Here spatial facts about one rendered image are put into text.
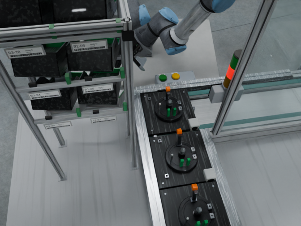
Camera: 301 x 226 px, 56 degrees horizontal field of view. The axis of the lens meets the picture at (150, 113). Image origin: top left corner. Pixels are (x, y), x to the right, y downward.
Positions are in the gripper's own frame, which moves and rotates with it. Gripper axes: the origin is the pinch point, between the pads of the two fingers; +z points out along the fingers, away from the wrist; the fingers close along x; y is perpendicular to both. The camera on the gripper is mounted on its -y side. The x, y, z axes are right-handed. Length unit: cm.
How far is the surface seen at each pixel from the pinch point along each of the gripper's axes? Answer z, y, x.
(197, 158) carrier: -5, -14, -58
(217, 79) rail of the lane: 17.2, 24.6, -33.6
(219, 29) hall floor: 168, 114, 52
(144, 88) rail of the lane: 3.7, -6.0, -12.3
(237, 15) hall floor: 184, 148, 55
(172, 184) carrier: -10, -29, -58
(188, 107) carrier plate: 5.3, 1.8, -36.3
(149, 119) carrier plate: -2.6, -15.8, -28.8
